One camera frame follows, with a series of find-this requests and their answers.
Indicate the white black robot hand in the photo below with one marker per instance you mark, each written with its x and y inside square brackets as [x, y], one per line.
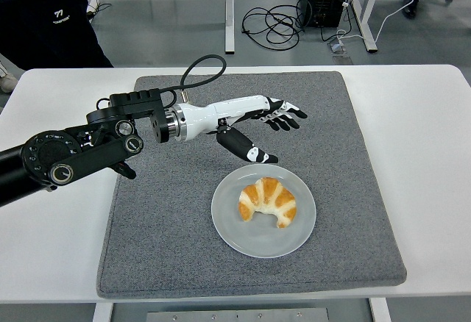
[228, 110]

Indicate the golden croissant bread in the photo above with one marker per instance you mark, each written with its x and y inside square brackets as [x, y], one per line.
[265, 193]

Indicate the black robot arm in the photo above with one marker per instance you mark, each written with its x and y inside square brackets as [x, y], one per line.
[92, 153]

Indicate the pale grey round plate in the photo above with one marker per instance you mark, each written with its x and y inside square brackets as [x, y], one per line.
[257, 241]

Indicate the grey metal plate with screws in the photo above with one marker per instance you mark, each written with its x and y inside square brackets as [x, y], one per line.
[235, 315]

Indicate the white desk leg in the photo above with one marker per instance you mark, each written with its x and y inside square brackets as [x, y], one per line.
[368, 28]
[229, 13]

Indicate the grey fabric mat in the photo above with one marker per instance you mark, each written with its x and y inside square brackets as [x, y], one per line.
[331, 153]

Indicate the metal floor socket box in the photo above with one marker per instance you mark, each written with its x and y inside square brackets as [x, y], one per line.
[338, 48]

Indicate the white power strip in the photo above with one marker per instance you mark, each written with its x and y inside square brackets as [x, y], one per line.
[92, 6]

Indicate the person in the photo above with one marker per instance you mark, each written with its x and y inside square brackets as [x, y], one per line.
[48, 42]

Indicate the person's white shoe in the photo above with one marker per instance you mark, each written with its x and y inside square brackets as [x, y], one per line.
[7, 81]

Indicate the white table leg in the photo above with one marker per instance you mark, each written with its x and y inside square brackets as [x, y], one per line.
[380, 311]
[101, 312]

